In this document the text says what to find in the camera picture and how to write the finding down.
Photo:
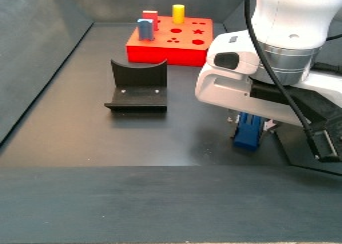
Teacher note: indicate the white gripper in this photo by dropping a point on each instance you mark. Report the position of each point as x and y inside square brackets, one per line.
[232, 71]

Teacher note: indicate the dark blue forked object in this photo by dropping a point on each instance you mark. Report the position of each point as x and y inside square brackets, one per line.
[248, 131]

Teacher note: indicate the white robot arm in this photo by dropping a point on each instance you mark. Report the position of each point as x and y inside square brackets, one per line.
[288, 24]

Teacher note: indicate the black curved fixture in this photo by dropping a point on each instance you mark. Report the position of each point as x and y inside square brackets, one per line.
[140, 88]

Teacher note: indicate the red shape-sorter base block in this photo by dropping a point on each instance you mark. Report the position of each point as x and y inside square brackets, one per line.
[180, 43]

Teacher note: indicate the yellow cylinder peg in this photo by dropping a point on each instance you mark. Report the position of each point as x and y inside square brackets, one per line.
[177, 13]

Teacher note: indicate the light blue notched block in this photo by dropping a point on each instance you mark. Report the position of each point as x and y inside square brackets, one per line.
[145, 29]

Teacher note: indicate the red rectangular block peg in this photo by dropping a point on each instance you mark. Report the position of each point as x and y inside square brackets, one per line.
[151, 14]

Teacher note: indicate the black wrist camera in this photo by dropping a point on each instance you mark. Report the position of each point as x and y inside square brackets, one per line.
[323, 116]

